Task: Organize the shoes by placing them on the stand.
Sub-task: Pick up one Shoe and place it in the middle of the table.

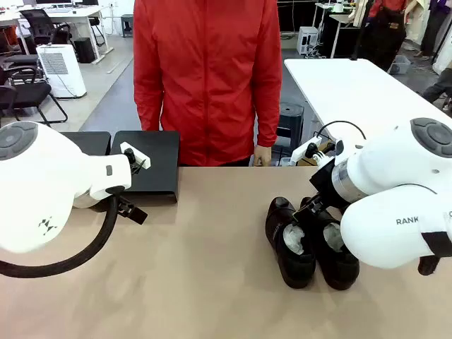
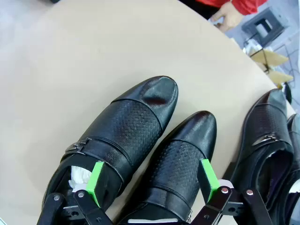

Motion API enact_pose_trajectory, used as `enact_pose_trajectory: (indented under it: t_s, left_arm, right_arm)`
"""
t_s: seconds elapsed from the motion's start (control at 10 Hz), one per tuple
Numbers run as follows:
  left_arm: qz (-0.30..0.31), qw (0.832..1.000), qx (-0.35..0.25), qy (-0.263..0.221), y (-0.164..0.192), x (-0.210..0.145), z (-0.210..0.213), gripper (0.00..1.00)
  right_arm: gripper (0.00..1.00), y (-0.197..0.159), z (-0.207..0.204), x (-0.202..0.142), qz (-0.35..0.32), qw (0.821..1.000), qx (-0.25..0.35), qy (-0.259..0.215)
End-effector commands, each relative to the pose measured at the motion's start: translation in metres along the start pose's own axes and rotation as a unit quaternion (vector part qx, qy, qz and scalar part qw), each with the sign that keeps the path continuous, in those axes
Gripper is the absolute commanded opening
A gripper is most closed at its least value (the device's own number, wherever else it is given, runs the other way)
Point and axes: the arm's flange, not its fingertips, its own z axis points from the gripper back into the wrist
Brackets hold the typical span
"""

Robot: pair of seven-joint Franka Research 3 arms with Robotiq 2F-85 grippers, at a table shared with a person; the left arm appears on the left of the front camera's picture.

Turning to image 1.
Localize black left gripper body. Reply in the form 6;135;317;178
118;195;148;225

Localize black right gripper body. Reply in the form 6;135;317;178
309;160;349;212

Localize black leather buckle shoe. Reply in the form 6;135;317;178
265;196;317;290
299;196;361;292

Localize person's left forearm red sleeve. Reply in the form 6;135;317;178
253;84;283;148

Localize person's right forearm red sleeve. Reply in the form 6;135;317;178
133;84;166;132

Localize black metal shoe stand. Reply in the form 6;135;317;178
59;131;112;156
111;130;181;205

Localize person's left hand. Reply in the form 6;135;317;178
253;143;273;167

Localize white paper shoe stuffing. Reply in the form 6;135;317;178
323;222;345;254
282;222;305;256

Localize black plastic stool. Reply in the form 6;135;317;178
274;102;305;156

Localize person's black trousers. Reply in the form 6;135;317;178
179;157;256;167

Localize white table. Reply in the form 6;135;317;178
284;58;452;142

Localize grey storage bin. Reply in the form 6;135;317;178
387;54;412;75

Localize white computer case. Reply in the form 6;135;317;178
296;26;319;57

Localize person's red jacket torso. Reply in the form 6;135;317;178
133;0;283;167

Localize desk with black panel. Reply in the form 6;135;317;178
314;2;357;59

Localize white air purifier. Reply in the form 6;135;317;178
36;44;88;99

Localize black office chair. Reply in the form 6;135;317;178
0;65;69;127
19;8;73;54

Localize background person black apron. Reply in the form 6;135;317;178
359;0;420;71

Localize black computer tower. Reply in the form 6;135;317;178
73;37;96;64

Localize small grey cabinet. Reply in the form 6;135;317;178
120;13;135;38

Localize background person purple top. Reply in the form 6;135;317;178
420;0;452;59

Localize white office desk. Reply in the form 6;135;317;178
0;5;114;65

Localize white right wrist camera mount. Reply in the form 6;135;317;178
290;136;335;166

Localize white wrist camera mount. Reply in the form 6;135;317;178
119;141;152;174
290;136;335;166

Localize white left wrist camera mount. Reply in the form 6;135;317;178
119;141;152;174

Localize thin black camera cable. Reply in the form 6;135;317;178
313;120;367;142

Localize black right arm cable sleeve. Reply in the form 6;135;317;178
417;231;452;277

